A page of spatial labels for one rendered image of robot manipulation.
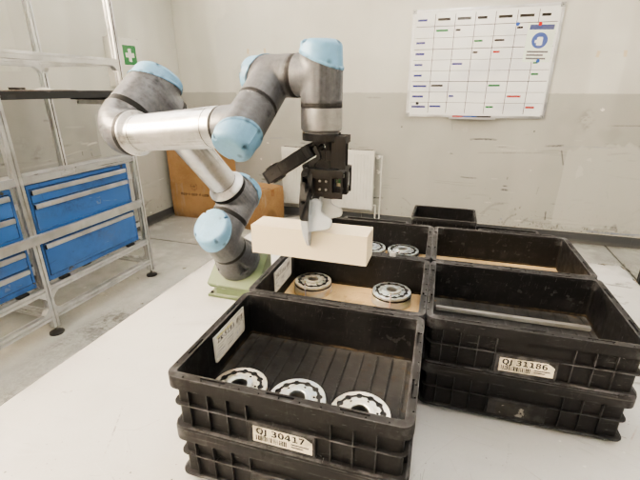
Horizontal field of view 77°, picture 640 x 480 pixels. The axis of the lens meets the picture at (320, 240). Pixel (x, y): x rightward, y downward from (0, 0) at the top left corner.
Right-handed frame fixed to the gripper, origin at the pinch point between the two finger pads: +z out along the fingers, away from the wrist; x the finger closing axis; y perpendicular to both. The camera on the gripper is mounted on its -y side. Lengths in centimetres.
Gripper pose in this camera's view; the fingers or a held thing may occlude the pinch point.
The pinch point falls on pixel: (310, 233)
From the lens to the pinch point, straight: 81.2
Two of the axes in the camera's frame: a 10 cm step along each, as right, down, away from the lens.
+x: 3.1, -3.4, 8.9
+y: 9.5, 1.1, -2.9
